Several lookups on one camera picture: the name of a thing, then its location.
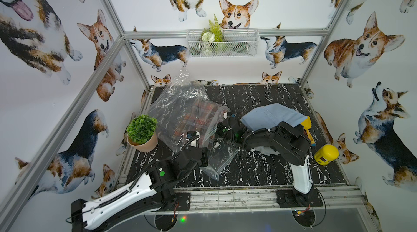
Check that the clear plastic vacuum bag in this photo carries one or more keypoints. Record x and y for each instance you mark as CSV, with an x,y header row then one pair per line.
x,y
184,106

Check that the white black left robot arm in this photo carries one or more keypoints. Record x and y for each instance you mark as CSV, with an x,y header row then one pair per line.
x,y
152,190

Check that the white wire wall basket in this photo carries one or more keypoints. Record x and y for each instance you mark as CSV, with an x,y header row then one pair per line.
x,y
232,43

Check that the grey shirt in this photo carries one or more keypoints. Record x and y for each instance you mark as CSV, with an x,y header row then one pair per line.
x,y
267,151

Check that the aluminium frame post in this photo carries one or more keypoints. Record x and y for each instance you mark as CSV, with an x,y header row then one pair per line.
x,y
329,30

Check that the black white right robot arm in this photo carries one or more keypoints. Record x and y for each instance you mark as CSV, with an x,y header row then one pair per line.
x,y
290,143

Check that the light blue shirt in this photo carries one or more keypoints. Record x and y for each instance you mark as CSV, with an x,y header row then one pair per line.
x,y
270,116

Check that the artificial fern with white flower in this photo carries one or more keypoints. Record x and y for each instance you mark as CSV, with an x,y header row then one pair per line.
x,y
212,38

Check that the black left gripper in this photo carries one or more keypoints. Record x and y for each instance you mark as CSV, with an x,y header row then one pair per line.
x,y
198,149

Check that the green plant in beige pot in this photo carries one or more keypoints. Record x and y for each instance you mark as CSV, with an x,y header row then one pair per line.
x,y
141,133

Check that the multicolour tartan plaid shirt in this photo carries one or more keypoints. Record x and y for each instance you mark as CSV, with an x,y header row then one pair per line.
x,y
198,117

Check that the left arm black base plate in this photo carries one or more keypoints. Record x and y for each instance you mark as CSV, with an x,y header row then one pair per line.
x,y
180,201

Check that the yellow plastic spatula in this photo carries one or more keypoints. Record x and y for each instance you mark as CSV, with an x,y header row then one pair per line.
x,y
307,124

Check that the aluminium front rail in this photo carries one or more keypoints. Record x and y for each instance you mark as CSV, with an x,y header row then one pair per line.
x,y
265,199

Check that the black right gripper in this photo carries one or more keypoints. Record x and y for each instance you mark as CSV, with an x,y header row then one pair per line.
x,y
219,125

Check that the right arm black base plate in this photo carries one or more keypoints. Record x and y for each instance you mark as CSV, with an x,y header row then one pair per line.
x,y
291,198

